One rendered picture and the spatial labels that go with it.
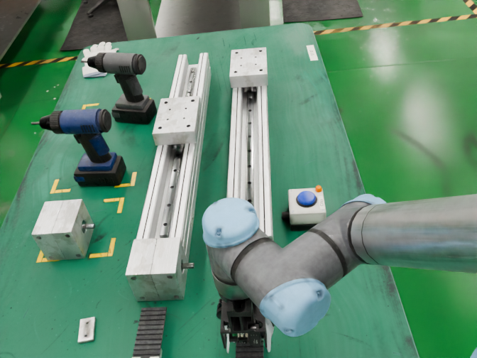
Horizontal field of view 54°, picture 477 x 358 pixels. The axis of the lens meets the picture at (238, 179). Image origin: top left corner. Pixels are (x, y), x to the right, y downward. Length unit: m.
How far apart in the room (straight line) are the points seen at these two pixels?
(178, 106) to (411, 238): 0.90
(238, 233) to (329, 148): 0.74
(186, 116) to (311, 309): 0.79
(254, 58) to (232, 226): 0.93
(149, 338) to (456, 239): 0.63
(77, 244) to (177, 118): 0.41
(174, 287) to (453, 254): 0.62
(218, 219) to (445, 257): 0.27
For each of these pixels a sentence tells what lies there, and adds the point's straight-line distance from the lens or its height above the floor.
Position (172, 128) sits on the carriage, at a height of 0.90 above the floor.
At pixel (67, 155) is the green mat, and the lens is 1.45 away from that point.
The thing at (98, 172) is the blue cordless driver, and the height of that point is 0.83.
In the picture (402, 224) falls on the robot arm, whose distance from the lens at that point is 0.52.
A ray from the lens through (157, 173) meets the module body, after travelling 1.15.
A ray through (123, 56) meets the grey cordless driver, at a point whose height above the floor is 1.00.
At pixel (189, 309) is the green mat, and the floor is 0.78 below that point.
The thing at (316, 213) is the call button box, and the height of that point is 0.84.
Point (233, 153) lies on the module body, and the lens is 1.16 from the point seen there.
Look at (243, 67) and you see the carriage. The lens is 1.42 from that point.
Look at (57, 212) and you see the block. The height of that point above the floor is 0.87.
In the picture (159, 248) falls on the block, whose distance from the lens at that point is 0.97.
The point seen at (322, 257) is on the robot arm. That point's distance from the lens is 0.59.
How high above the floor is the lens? 1.61
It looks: 43 degrees down
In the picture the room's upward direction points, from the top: 8 degrees counter-clockwise
